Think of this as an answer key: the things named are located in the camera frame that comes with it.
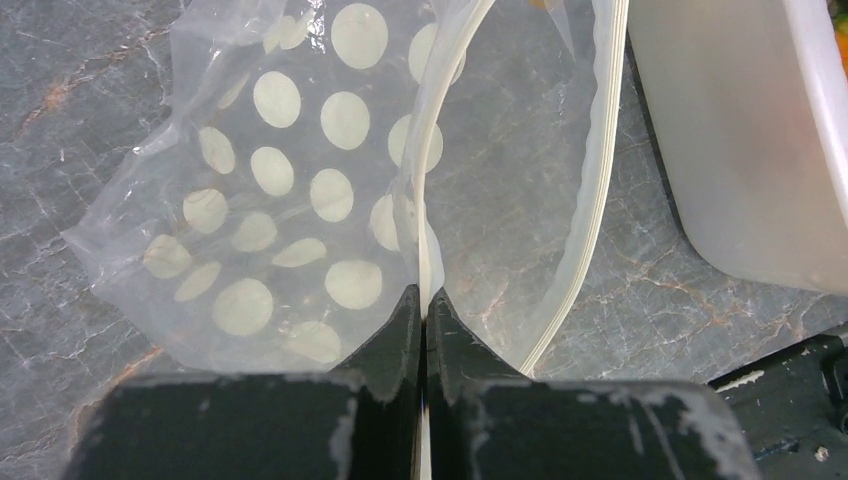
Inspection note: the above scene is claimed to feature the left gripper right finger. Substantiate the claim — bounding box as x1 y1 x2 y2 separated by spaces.
425 292 760 479

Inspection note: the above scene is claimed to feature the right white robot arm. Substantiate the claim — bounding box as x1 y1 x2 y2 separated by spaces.
709 324 847 479

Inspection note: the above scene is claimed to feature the white plastic basket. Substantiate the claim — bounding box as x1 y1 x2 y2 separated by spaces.
628 0 847 295

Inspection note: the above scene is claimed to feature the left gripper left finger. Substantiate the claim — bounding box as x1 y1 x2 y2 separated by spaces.
63 285 422 479

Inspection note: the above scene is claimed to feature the clear polka dot zip bag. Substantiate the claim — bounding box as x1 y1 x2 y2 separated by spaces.
64 1 628 373

